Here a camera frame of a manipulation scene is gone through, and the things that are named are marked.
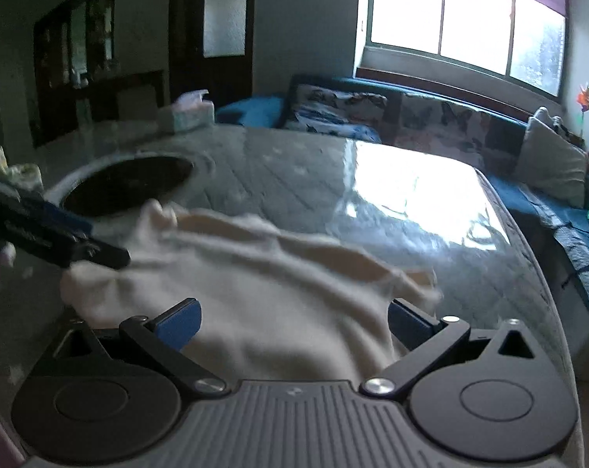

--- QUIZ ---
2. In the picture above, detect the colourful pinwheel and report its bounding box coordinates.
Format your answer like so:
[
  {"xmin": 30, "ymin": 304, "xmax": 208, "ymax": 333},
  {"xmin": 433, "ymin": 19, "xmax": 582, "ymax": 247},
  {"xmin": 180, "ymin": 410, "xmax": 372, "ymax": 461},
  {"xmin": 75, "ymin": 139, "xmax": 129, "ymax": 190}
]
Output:
[{"xmin": 576, "ymin": 82, "xmax": 589, "ymax": 136}]

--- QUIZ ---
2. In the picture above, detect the round table stove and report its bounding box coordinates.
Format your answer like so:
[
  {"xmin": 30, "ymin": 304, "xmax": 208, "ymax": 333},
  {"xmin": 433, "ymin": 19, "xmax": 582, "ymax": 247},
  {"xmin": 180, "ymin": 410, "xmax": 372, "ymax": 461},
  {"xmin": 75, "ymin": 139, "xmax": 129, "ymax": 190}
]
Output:
[{"xmin": 46, "ymin": 153, "xmax": 198, "ymax": 219}]

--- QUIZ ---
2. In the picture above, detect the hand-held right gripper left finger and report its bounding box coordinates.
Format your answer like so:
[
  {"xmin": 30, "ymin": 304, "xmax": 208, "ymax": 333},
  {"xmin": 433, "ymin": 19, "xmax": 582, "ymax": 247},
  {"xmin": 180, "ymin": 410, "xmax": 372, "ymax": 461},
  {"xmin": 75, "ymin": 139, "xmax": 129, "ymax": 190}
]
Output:
[{"xmin": 35, "ymin": 297, "xmax": 228, "ymax": 399}]

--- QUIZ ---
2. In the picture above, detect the cream garment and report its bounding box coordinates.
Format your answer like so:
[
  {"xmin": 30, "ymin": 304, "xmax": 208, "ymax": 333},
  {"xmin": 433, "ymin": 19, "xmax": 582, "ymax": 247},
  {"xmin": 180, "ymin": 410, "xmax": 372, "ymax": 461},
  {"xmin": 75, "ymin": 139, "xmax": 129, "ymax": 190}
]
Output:
[{"xmin": 60, "ymin": 198, "xmax": 444, "ymax": 382}]

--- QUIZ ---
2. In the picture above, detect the blue butterfly pillow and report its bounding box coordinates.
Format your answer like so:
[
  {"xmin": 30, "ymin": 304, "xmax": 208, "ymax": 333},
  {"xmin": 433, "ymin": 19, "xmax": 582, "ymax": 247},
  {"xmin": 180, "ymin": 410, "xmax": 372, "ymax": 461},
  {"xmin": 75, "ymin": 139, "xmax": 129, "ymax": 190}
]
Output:
[{"xmin": 281, "ymin": 83, "xmax": 389, "ymax": 144}]

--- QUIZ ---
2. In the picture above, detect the white cushion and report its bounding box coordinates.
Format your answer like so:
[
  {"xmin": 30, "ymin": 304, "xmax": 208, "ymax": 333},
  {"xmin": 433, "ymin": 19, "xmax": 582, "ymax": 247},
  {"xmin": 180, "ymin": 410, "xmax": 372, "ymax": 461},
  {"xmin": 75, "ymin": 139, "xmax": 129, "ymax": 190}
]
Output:
[{"xmin": 532, "ymin": 106, "xmax": 564, "ymax": 128}]

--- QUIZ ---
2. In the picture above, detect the dark wooden cabinet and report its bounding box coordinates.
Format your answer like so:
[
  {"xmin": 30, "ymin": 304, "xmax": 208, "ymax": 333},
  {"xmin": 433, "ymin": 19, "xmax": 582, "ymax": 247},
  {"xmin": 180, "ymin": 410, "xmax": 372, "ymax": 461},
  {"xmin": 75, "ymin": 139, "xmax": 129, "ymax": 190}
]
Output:
[{"xmin": 32, "ymin": 0, "xmax": 167, "ymax": 149}]

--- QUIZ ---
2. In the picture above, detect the orange butterfly pillow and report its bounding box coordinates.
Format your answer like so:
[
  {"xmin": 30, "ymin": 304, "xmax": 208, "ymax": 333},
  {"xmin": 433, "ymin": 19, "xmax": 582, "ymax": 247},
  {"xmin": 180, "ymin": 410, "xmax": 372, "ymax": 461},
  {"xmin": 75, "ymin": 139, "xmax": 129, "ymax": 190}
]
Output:
[{"xmin": 386, "ymin": 92, "xmax": 526, "ymax": 169}]

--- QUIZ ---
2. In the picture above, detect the grey pillow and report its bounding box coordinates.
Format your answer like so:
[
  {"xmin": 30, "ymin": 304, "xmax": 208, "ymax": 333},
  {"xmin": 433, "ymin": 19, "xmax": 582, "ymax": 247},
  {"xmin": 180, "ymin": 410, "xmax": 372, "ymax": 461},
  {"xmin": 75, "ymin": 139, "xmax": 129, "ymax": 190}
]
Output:
[{"xmin": 510, "ymin": 116, "xmax": 589, "ymax": 209}]

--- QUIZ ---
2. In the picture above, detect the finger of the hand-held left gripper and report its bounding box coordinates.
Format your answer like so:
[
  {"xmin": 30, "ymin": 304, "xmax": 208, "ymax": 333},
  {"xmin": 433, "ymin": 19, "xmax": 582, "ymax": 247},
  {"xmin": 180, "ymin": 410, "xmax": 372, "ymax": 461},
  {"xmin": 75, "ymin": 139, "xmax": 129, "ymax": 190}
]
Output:
[
  {"xmin": 0, "ymin": 174, "xmax": 95, "ymax": 238},
  {"xmin": 55, "ymin": 235, "xmax": 132, "ymax": 270}
]

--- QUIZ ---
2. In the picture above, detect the patterned cloth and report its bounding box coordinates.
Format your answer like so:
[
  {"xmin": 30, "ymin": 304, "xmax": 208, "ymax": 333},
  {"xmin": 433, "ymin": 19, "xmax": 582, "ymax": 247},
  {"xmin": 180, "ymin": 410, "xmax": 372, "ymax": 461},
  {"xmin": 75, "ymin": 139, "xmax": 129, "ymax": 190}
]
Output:
[{"xmin": 0, "ymin": 142, "xmax": 44, "ymax": 197}]

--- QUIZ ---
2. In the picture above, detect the tissue box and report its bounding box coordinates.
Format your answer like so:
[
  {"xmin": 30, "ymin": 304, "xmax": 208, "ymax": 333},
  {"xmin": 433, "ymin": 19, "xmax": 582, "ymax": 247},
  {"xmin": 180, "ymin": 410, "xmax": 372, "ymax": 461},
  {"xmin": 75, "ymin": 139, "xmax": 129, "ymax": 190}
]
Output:
[{"xmin": 157, "ymin": 89, "xmax": 216, "ymax": 133}]

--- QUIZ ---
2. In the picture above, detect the quilted sofa cover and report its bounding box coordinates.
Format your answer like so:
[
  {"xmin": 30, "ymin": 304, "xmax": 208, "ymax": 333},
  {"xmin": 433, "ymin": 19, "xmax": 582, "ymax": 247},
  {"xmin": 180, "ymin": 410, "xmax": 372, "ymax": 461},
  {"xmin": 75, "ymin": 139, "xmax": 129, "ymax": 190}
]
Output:
[{"xmin": 533, "ymin": 190, "xmax": 589, "ymax": 323}]

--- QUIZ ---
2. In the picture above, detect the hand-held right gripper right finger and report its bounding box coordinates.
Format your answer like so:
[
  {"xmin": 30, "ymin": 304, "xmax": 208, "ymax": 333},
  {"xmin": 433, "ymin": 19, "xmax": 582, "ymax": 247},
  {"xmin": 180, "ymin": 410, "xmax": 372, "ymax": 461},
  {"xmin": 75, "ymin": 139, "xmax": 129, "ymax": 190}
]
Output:
[{"xmin": 363, "ymin": 297, "xmax": 555, "ymax": 399}]

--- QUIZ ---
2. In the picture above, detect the window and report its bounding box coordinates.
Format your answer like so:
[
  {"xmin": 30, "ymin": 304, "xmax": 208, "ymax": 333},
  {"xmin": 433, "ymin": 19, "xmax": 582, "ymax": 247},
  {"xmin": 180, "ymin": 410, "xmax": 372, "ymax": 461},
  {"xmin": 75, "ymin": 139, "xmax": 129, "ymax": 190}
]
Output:
[{"xmin": 354, "ymin": 0, "xmax": 569, "ymax": 99}]

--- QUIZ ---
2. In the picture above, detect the dark wooden door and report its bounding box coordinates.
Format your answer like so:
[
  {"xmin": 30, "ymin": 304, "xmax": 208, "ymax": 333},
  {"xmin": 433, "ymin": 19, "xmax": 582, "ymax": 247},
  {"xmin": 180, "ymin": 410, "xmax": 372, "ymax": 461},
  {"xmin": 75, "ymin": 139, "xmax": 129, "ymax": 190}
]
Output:
[{"xmin": 169, "ymin": 0, "xmax": 257, "ymax": 109}]

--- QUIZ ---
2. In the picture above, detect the blue sofa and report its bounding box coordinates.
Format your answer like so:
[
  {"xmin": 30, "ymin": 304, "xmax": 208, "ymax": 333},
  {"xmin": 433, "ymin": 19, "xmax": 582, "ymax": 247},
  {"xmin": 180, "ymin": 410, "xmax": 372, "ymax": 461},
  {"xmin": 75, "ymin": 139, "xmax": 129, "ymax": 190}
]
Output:
[{"xmin": 215, "ymin": 74, "xmax": 589, "ymax": 325}]

